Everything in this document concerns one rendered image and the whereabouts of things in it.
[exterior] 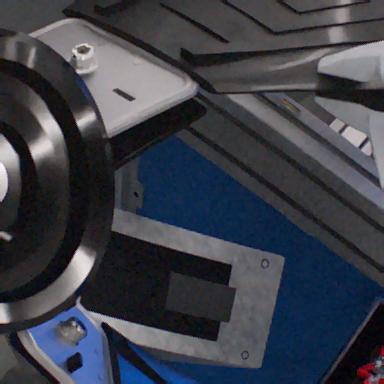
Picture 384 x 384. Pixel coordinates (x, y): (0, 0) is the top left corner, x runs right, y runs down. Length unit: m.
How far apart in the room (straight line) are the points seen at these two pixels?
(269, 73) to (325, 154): 0.47
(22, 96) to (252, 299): 0.28
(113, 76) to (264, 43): 0.07
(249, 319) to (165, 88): 0.21
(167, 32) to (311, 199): 0.49
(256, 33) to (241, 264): 0.18
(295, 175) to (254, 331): 0.34
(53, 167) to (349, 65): 0.16
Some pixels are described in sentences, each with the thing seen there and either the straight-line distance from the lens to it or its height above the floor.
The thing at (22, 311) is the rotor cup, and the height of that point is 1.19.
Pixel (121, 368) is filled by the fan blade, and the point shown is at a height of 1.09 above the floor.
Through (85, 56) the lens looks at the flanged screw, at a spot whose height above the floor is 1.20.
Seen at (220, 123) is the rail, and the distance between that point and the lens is 1.08.
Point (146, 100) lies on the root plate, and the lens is 0.53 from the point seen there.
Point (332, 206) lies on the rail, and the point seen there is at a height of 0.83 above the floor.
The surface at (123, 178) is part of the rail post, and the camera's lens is 1.23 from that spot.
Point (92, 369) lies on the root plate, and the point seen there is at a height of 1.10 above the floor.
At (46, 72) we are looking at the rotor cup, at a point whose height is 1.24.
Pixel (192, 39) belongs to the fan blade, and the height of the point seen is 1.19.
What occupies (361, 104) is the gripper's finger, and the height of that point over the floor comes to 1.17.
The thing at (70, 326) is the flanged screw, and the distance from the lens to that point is 0.54.
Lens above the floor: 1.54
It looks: 43 degrees down
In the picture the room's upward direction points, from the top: 6 degrees clockwise
